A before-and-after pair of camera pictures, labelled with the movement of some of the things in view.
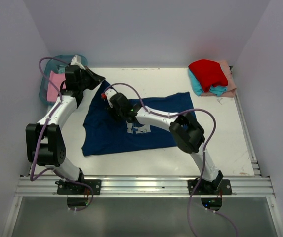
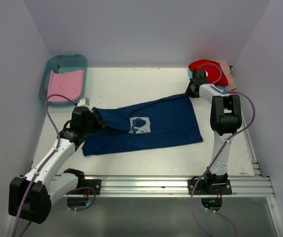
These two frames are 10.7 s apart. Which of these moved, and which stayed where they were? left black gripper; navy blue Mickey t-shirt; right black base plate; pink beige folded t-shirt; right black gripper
Moved: navy blue Mickey t-shirt; right black gripper; left black gripper
Stayed: right black base plate; pink beige folded t-shirt
